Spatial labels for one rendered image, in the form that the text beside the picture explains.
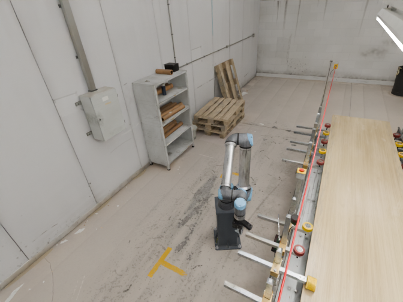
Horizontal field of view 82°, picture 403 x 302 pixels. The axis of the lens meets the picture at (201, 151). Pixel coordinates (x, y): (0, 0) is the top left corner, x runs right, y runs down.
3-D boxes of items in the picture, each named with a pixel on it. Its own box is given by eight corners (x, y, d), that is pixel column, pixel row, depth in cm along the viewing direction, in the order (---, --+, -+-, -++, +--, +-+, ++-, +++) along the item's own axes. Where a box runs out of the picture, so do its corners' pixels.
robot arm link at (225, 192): (225, 129, 223) (216, 196, 188) (238, 130, 220) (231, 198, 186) (226, 136, 232) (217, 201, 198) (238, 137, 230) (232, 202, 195)
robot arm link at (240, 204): (246, 197, 182) (246, 206, 174) (246, 208, 189) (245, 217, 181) (234, 196, 184) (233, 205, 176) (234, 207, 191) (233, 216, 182)
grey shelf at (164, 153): (150, 165, 437) (131, 82, 354) (176, 142, 502) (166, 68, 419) (169, 170, 418) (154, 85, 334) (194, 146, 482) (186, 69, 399)
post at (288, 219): (278, 256, 193) (285, 216, 167) (279, 252, 195) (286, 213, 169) (282, 257, 191) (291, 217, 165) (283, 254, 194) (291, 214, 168)
